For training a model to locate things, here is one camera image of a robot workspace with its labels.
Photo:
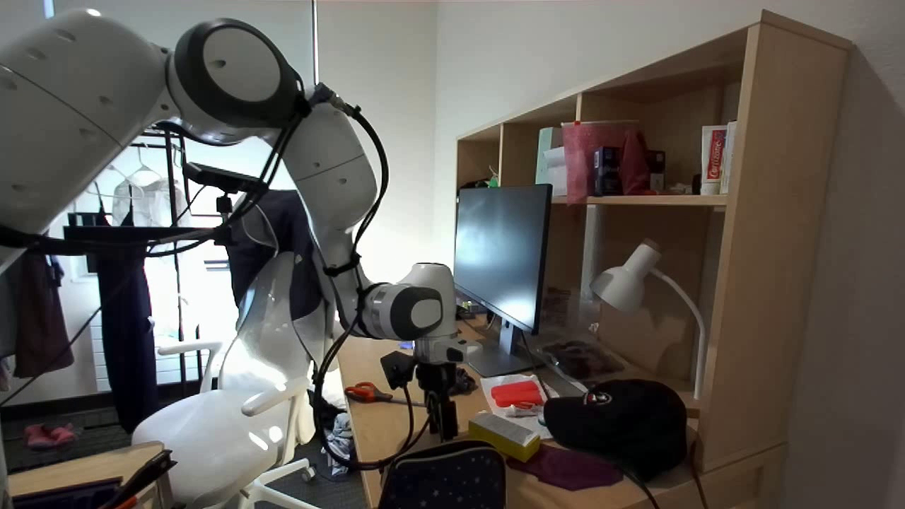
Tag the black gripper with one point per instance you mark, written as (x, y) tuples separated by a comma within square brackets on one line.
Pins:
[(437, 362)]

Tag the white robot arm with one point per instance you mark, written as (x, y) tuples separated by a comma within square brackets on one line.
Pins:
[(76, 89)]

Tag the silver monitor stand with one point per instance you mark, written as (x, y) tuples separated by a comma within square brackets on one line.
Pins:
[(500, 349)]

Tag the yellow white small box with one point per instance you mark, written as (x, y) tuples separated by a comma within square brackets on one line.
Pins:
[(503, 435)]

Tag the white plastic bag red items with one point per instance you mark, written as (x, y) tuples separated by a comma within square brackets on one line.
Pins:
[(514, 394)]

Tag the navy star pattern pouch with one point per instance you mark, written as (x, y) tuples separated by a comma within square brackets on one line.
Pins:
[(449, 476)]

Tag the black computer monitor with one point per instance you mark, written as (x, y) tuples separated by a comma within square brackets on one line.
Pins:
[(500, 250)]

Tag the black baseball cap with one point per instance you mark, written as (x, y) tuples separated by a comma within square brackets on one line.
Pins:
[(635, 423)]

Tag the white desk lamp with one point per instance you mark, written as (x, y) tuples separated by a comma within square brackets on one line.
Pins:
[(626, 288)]

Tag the white office chair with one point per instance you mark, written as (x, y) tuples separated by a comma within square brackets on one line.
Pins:
[(247, 414)]

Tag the pink box on shelf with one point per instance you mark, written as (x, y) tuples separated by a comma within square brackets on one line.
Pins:
[(603, 158)]

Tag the wooden shelf unit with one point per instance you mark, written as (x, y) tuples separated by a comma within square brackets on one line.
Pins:
[(745, 126)]

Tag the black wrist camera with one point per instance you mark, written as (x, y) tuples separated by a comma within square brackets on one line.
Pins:
[(397, 369)]

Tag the red handled scissors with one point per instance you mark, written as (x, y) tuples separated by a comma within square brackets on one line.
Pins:
[(364, 394)]

